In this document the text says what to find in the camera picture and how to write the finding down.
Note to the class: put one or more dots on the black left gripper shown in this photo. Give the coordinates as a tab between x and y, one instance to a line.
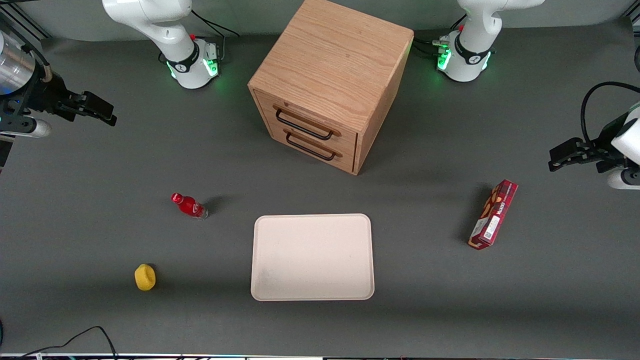
601	148

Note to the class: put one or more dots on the cream rectangular tray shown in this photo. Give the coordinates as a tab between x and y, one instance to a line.
312	257

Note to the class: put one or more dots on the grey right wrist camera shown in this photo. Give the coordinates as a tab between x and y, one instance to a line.
30	127

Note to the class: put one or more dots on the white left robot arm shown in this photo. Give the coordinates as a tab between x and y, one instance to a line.
470	50

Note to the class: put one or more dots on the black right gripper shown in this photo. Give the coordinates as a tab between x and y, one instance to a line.
46	97

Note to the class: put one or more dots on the wooden drawer front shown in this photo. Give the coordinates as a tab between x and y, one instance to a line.
265	107
280	137

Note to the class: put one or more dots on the red plastic bottle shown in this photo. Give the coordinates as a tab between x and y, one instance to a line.
190	205

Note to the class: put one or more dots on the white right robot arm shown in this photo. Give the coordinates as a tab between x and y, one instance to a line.
182	47

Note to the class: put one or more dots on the yellow toy lemon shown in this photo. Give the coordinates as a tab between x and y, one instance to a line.
145	277

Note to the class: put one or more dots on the wooden drawer cabinet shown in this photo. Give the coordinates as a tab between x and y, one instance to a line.
340	55

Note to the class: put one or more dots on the aluminium frame profile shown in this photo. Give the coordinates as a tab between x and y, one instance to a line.
22	20

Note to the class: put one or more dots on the red snack box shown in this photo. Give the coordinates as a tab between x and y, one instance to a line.
492	215

